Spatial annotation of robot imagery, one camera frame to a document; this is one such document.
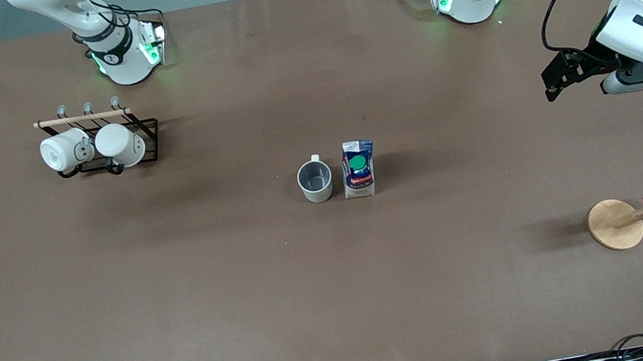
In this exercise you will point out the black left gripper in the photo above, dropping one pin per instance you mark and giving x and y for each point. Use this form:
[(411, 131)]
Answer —
[(589, 59)]

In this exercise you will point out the blue white milk carton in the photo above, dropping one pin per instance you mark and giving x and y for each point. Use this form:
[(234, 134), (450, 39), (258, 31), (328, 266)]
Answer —
[(359, 169)]

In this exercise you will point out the grey ceramic mug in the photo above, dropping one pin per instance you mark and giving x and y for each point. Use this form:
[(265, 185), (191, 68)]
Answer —
[(315, 181)]

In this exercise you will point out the white mug with face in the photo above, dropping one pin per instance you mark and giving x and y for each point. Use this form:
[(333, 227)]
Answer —
[(63, 152)]

